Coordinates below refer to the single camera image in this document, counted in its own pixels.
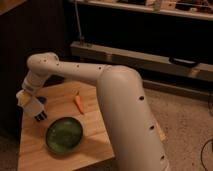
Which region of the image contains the white ceramic cup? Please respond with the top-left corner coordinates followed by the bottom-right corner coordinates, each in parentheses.
top-left (24, 96), bottom-right (47, 122)

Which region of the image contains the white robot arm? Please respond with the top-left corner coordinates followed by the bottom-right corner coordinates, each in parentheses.
top-left (16, 52), bottom-right (171, 171)

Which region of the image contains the orange carrot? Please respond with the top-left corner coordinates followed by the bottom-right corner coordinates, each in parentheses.
top-left (74, 93), bottom-right (84, 114)

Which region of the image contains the green glass bowl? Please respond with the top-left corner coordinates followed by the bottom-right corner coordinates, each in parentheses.
top-left (45, 117), bottom-right (83, 155)

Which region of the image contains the grey vertical pole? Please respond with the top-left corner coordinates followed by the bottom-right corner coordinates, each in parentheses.
top-left (74, 0), bottom-right (84, 44)

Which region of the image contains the upper wooden shelf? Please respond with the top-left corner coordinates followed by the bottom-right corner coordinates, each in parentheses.
top-left (68, 0), bottom-right (213, 21)

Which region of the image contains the long grey shelf rail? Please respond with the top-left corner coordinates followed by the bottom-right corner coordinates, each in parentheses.
top-left (70, 41), bottom-right (213, 82)

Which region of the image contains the black handle on rail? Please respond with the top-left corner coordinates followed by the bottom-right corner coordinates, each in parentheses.
top-left (169, 58), bottom-right (199, 68)

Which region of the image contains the black cable on floor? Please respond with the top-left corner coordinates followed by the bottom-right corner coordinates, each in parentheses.
top-left (200, 138), bottom-right (213, 170)

